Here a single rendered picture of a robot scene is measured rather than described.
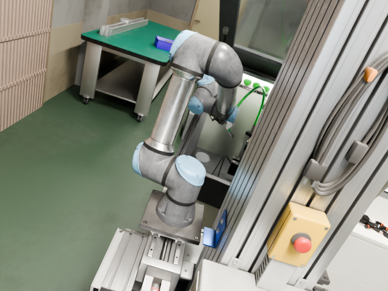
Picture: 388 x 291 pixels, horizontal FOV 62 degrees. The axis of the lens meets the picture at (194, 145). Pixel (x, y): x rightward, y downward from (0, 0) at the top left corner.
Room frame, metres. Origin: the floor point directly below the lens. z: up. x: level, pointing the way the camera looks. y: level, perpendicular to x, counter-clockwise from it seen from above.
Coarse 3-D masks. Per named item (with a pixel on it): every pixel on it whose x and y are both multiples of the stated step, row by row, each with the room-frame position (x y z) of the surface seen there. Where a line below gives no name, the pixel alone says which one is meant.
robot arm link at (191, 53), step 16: (192, 32) 1.10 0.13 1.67; (176, 48) 1.06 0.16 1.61; (192, 48) 1.05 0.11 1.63; (208, 48) 1.05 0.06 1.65; (176, 64) 1.05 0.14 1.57; (192, 64) 1.04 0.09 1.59; (208, 64) 1.04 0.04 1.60; (176, 80) 1.05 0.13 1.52; (192, 80) 1.06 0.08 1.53; (176, 96) 1.03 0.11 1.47; (160, 112) 1.03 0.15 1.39; (176, 112) 1.02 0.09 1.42; (160, 128) 1.01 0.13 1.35; (176, 128) 1.02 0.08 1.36; (144, 144) 1.00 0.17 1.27; (160, 144) 0.99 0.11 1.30; (144, 160) 0.97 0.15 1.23; (160, 160) 0.97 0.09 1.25; (144, 176) 0.97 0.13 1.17; (160, 176) 0.95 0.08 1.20
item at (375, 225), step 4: (364, 216) 1.49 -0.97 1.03; (360, 220) 1.48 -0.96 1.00; (364, 220) 1.48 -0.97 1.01; (368, 220) 1.49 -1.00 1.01; (368, 224) 1.47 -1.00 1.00; (372, 224) 1.48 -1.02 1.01; (376, 224) 1.49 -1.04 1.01; (380, 224) 1.50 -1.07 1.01; (368, 228) 1.46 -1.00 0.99; (372, 228) 1.48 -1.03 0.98; (376, 228) 1.47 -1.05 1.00; (380, 228) 1.50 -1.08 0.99; (384, 228) 1.48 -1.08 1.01; (380, 232) 1.47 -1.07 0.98; (384, 232) 1.46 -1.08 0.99
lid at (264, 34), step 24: (240, 0) 1.49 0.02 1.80; (264, 0) 1.43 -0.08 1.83; (288, 0) 1.38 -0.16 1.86; (240, 24) 1.67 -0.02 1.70; (264, 24) 1.59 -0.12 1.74; (288, 24) 1.52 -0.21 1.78; (240, 48) 1.90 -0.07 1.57; (264, 48) 1.79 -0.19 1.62; (288, 48) 1.70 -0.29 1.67; (264, 72) 2.01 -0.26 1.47
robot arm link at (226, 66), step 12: (228, 48) 1.07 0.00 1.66; (216, 60) 1.03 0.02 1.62; (228, 60) 1.05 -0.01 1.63; (216, 72) 1.04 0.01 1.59; (228, 72) 1.05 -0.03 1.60; (240, 72) 1.09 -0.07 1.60; (228, 84) 1.09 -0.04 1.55; (228, 96) 1.18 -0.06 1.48; (216, 108) 1.35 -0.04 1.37; (228, 108) 1.27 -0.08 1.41; (228, 120) 1.34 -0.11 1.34
